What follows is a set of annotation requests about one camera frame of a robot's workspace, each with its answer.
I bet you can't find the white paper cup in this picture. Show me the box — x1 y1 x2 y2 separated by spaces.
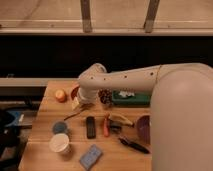
49 133 70 155

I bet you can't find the black remote control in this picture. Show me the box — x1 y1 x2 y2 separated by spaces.
86 116 96 139

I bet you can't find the dark equipment at left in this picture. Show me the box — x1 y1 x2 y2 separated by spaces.
0 109 23 171

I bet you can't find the red handled tool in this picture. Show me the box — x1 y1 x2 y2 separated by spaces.
103 114 109 137

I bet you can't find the blue round lid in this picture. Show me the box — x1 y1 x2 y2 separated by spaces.
52 121 68 134

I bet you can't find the black handled brush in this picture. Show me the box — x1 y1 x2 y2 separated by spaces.
118 138 150 154

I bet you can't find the blue sponge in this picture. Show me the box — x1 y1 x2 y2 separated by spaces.
79 144 102 171

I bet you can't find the bunch of dark grapes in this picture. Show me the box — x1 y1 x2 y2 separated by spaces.
98 89 112 107

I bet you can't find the crumpled white cloth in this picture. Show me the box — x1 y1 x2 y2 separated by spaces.
119 91 135 98

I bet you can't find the purple bowl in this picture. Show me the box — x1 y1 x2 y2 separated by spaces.
136 115 150 144

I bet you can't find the orange apple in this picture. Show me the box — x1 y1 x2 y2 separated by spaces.
55 89 67 103

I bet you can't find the yellow banana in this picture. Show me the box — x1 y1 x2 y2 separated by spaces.
109 114 134 126

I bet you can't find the green plastic bin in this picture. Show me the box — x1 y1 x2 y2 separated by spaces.
112 91 151 106

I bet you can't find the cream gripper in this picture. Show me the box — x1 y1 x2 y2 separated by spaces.
71 97 94 111

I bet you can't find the red bowl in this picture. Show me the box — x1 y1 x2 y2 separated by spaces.
71 85 79 100

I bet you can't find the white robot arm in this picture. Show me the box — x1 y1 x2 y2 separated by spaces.
77 63 213 171

